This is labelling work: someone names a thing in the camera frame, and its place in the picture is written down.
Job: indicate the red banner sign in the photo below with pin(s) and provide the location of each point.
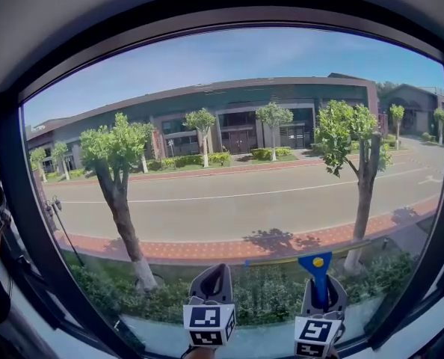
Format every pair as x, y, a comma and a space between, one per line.
42, 189

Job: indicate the person's left forearm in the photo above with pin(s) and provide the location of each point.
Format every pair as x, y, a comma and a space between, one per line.
201, 353

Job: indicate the long dark grey building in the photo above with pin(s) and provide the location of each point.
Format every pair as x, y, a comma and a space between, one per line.
263, 92

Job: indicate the small grey gabled building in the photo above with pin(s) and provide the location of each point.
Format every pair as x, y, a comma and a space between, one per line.
412, 99

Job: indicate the row of small street trees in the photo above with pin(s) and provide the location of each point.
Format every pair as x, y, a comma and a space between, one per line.
203, 120

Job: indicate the black street lamp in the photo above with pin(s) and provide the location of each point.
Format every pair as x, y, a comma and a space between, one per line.
55, 204

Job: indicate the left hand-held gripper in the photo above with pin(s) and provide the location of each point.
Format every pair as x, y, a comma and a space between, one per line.
207, 324

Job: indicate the large window glass pane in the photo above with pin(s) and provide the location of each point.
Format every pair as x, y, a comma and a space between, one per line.
207, 51

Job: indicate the leaning roadside tree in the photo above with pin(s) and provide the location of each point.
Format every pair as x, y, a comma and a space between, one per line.
121, 215

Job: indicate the black window frame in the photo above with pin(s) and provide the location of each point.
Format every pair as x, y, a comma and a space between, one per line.
24, 200

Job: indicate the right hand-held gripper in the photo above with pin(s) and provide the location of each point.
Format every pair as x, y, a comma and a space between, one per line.
315, 335

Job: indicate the blue squeegee with brass blade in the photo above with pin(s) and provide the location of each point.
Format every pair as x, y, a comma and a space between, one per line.
319, 286

